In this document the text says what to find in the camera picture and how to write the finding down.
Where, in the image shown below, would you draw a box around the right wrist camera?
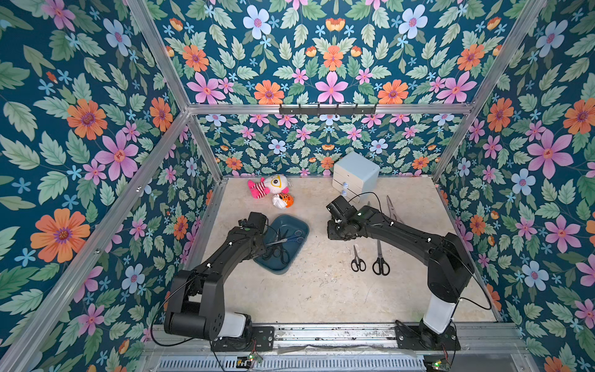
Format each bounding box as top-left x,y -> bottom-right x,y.
326,195 -> 357,220

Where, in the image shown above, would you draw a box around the black oval handle scissors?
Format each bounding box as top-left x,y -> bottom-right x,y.
262,244 -> 291,264

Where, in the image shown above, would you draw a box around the white ventilation grille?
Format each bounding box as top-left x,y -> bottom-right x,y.
155,354 -> 426,371

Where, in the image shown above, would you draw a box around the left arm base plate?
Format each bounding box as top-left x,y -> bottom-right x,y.
212,326 -> 275,353

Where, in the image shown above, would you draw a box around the beige handled kitchen scissors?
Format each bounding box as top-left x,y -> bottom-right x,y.
386,196 -> 403,223

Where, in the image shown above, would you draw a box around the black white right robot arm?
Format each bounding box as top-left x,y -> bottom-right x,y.
326,196 -> 474,336

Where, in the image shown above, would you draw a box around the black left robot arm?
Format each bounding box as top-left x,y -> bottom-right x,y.
164,212 -> 268,341

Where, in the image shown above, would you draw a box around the orange white plush toy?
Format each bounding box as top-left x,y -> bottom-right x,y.
272,193 -> 294,209

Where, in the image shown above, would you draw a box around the blue handled scissors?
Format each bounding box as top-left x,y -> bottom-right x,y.
266,236 -> 305,246

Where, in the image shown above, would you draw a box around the slim black scissors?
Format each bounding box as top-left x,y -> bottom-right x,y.
350,244 -> 367,272

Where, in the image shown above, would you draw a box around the black hook rail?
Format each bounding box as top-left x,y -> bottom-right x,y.
278,104 -> 377,116

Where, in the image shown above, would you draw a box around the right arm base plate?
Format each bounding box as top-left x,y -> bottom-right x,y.
394,320 -> 461,351

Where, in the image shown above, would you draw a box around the large black scissors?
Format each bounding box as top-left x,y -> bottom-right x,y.
372,240 -> 390,276

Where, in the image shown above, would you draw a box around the light blue drawer cabinet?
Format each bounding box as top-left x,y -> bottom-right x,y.
333,152 -> 381,203

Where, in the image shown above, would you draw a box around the pink white plush fish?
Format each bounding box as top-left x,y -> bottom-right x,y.
247,175 -> 290,199

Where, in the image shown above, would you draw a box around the teal plastic storage box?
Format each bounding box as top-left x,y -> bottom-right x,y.
253,215 -> 310,275

